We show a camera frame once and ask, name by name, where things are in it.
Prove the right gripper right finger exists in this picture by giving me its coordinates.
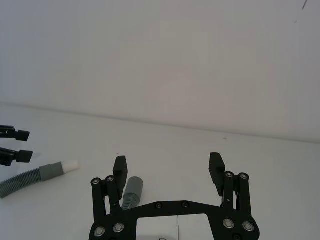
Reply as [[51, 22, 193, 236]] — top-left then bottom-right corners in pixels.
[[208, 152, 258, 235]]

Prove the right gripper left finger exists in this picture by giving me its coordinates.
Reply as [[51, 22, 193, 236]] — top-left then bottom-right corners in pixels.
[[90, 155, 129, 238]]

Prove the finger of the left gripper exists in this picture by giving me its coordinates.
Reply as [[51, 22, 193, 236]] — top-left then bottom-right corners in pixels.
[[0, 124, 31, 142], [0, 147, 34, 167]]

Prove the white table cloth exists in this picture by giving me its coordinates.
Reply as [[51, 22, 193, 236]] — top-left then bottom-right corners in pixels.
[[0, 101, 320, 240]]

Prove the white backdrop curtain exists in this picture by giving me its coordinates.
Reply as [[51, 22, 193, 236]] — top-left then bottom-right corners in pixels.
[[0, 0, 320, 145]]

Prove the grey corrugated hose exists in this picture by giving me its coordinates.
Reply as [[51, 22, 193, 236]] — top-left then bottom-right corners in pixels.
[[0, 161, 65, 200], [121, 176, 144, 212]]

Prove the white plastic hose connector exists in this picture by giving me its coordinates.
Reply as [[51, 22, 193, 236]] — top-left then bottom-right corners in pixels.
[[61, 160, 82, 174]]

